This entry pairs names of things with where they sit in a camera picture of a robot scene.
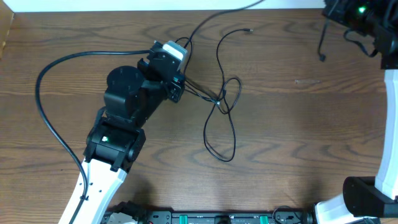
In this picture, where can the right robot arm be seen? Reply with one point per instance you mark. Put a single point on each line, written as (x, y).
(368, 199)

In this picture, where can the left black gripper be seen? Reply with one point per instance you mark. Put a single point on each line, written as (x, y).
(179, 93)

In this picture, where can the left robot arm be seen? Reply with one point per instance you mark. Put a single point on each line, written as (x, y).
(117, 137)

